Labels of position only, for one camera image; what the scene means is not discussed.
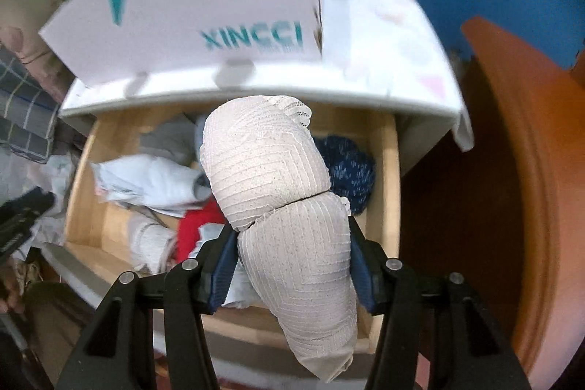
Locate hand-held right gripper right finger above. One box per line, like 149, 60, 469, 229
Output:
348, 217, 533, 390

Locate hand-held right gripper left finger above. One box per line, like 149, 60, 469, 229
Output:
55, 226, 241, 390

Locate wooden drawer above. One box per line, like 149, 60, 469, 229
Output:
43, 100, 403, 377

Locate beige socks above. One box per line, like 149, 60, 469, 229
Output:
199, 94, 359, 382

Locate white plastic bag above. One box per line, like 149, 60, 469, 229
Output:
14, 155, 80, 263

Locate red garment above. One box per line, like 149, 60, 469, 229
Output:
176, 202, 227, 265

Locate pale patterned garment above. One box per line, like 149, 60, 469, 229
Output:
127, 216, 179, 274

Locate plaid bedding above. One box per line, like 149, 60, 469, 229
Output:
0, 45, 62, 164

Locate navy speckled garment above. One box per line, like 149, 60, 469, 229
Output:
313, 135, 376, 216

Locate light blue garment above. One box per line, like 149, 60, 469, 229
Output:
90, 155, 213, 219

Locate grey-blue garment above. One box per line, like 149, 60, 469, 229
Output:
139, 113, 206, 167

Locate pink patterned quilt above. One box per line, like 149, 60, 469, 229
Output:
0, 0, 76, 103

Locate orange wooden furniture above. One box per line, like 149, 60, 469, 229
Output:
461, 16, 585, 377

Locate white patterned cloth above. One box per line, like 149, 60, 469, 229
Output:
59, 0, 476, 153

